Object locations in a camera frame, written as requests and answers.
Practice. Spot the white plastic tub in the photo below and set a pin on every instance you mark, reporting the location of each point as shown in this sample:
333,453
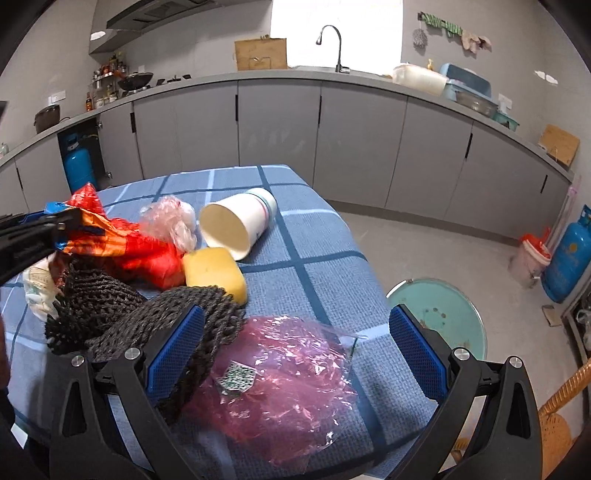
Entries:
420,78

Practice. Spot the white green printed bag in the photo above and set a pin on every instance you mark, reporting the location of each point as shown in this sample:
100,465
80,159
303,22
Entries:
40,289

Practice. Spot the teal small tray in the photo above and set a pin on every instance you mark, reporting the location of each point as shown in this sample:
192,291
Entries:
505,120

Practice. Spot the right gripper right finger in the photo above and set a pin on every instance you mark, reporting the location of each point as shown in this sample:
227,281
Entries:
507,441

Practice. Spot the blue gas cylinder under counter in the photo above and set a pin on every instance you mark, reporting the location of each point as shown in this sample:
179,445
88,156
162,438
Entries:
77,163

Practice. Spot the black wok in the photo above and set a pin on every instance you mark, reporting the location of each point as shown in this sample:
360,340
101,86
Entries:
135,81

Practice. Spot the green enamel basin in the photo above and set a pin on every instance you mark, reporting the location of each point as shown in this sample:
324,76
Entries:
440,306

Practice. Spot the wooden cutting board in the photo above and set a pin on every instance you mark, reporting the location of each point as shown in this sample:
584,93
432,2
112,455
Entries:
263,53

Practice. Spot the red rimmed trash bucket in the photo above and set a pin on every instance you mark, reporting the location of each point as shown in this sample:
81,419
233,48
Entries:
530,261

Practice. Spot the dark cooking pot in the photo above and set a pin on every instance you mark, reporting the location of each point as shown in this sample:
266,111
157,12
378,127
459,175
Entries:
47,118

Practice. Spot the black kitchen faucet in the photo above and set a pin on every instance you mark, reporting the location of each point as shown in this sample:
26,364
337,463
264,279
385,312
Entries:
328,49

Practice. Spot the black mesh netting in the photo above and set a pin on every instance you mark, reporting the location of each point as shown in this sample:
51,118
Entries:
103,316

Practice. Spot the pink transparent plastic bag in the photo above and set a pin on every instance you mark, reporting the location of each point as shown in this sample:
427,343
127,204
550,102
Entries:
280,389

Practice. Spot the grey kitchen cabinets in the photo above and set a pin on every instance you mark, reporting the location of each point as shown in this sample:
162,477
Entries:
357,141

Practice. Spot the blue checked tablecloth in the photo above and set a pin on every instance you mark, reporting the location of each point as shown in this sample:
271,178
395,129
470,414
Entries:
305,265

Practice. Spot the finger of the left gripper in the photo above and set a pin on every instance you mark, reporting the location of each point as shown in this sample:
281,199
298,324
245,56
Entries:
40,225

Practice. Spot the yellow sponge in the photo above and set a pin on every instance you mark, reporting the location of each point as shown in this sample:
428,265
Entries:
215,267

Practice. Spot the blue gas cylinder right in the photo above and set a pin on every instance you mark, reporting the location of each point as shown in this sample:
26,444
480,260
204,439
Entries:
570,259

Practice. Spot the clear plastic bag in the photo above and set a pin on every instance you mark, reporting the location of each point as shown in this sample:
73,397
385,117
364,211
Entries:
170,220

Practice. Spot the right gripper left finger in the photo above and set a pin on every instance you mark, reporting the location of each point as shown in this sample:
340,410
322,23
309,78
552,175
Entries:
85,440

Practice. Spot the blue dish rack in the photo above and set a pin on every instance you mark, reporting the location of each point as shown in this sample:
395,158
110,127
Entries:
463,79

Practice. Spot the white paper cup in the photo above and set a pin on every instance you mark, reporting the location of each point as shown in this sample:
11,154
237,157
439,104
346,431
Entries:
237,222

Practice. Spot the red orange plastic bag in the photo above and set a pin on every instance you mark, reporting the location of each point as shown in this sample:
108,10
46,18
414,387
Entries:
117,245

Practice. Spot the wicker chair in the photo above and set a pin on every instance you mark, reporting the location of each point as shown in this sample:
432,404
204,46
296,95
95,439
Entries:
556,435

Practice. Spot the range hood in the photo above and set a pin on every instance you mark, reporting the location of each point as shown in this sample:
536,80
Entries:
116,23

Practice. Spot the metal bowl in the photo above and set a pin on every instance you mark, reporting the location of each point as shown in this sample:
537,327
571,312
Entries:
476,103

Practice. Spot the cardboard piece on floor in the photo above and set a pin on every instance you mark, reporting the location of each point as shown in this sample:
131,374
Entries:
552,316

